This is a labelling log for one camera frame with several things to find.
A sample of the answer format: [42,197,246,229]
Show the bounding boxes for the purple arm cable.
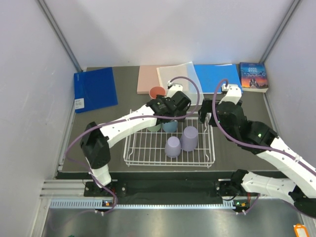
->
[63,76,201,215]
[212,79,316,177]

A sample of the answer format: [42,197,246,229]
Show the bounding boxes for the pink board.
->
[137,65,160,94]

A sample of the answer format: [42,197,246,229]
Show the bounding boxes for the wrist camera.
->
[166,82,183,97]
[219,84,242,105]

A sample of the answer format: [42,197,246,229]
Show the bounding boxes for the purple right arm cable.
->
[212,79,316,177]

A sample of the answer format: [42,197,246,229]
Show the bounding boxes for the large purple cup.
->
[180,126,198,152]

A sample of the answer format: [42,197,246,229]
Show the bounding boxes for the blue cup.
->
[162,120,178,133]

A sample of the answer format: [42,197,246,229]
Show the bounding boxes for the light blue folder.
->
[194,64,242,94]

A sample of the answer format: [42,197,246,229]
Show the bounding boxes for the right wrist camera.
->
[219,84,242,105]

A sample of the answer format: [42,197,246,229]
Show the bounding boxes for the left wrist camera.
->
[166,82,183,97]

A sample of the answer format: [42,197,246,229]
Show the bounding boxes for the dark blue folder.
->
[74,67,118,114]

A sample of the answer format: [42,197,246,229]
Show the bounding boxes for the white mesh bag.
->
[157,62,204,106]

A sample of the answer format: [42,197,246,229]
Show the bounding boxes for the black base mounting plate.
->
[83,172,247,205]

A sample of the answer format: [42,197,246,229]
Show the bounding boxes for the orange key tag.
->
[293,224,309,237]

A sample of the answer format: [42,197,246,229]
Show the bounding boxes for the white slotted cable duct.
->
[49,199,247,209]

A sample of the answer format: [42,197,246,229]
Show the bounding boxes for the small purple cup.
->
[165,136,181,158]

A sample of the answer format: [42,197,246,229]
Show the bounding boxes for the green cup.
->
[147,124,161,132]

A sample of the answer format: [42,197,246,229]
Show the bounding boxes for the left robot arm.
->
[80,91,191,196]

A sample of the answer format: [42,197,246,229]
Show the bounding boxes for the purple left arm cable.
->
[63,76,201,215]

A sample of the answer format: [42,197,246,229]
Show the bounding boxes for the pink cup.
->
[149,86,166,99]

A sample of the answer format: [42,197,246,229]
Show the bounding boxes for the Jane Eyre paperback book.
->
[239,62,269,93]

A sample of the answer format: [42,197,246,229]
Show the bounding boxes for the white wire dish rack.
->
[123,112,215,168]

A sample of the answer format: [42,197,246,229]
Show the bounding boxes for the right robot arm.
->
[198,99,316,218]

